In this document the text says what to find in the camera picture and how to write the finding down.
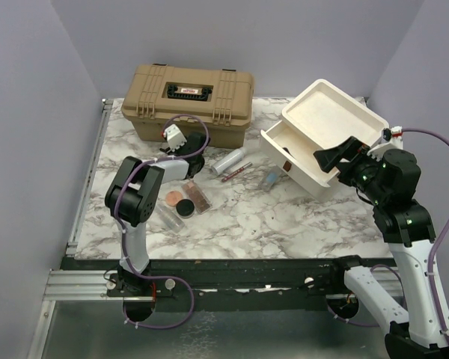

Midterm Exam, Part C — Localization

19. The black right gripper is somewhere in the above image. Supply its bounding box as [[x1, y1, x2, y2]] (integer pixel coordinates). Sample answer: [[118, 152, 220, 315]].
[[315, 134, 388, 203]]

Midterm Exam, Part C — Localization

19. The white drawer organizer box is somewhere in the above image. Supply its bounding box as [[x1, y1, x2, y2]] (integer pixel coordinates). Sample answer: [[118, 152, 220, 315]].
[[282, 79, 388, 202]]

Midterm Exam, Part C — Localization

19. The white pull-out drawer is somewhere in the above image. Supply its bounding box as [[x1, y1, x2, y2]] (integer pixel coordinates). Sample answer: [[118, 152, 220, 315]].
[[260, 120, 337, 192]]

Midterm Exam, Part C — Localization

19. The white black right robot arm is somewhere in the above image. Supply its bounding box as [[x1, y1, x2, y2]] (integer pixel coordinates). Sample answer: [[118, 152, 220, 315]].
[[314, 136, 449, 358]]

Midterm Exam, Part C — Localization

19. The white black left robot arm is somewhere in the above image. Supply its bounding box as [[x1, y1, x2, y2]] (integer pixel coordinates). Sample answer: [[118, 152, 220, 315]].
[[105, 132, 210, 295]]

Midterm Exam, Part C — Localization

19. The white cosmetic tube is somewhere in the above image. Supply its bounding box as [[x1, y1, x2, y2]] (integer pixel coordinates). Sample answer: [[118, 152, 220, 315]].
[[211, 147, 247, 176]]

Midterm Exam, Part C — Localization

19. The neutral eyeshadow palette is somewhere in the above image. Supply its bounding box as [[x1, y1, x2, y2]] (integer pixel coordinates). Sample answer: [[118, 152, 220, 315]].
[[182, 180, 212, 214]]

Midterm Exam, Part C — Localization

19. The red lip pencil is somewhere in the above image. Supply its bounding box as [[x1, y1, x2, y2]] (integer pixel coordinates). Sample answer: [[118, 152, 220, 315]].
[[221, 162, 253, 182]]

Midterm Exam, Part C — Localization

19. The black round powder jar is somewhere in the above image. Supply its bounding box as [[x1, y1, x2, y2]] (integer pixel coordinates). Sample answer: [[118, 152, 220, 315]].
[[175, 199, 195, 218]]

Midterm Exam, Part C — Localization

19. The clear blue small container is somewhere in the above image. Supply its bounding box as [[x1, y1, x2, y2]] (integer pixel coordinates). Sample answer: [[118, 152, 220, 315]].
[[261, 171, 281, 191]]

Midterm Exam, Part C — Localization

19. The tan plastic tool case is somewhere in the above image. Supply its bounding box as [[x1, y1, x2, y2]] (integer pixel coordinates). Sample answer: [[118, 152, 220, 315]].
[[121, 64, 254, 149]]

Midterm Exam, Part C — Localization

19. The clear plastic tube case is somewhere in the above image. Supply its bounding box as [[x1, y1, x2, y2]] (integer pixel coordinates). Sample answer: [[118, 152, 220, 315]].
[[156, 206, 185, 233]]

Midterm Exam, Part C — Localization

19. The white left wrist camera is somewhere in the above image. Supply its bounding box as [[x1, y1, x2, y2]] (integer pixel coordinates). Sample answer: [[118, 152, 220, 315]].
[[162, 124, 187, 153]]

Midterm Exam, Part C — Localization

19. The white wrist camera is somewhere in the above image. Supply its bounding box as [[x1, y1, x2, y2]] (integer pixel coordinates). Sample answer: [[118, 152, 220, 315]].
[[162, 124, 187, 153], [367, 126, 403, 160]]

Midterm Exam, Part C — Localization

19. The black case carry handle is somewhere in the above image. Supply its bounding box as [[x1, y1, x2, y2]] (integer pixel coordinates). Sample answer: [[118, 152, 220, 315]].
[[166, 84, 213, 102]]

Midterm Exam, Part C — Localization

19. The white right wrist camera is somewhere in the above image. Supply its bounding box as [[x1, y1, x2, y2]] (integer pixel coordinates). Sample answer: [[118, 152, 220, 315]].
[[367, 126, 403, 160]]

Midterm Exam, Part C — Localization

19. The black front mounting rail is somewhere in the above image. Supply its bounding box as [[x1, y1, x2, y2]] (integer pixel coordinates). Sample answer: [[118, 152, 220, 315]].
[[59, 255, 401, 313]]

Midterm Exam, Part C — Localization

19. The aluminium table edge rail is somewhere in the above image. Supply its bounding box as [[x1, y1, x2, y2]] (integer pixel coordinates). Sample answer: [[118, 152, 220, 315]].
[[64, 99, 114, 257]]

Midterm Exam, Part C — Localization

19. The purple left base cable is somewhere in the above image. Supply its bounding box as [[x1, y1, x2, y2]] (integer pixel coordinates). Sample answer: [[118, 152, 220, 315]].
[[121, 274, 195, 331]]

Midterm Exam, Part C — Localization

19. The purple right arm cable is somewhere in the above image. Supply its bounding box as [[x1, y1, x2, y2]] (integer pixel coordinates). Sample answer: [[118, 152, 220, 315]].
[[400, 127, 449, 359]]

